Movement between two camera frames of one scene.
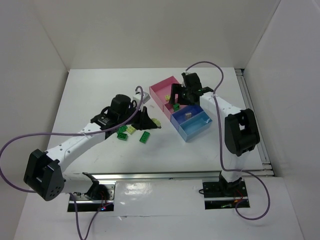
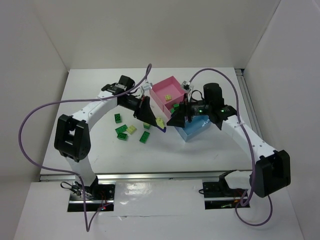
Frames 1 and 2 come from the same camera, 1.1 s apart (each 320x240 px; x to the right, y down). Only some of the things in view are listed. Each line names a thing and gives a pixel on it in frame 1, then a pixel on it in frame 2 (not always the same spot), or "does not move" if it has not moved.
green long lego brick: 122,129 does not move
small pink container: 168,109 does not move
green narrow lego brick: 144,137 does not move
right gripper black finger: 176,88 -> 177,118
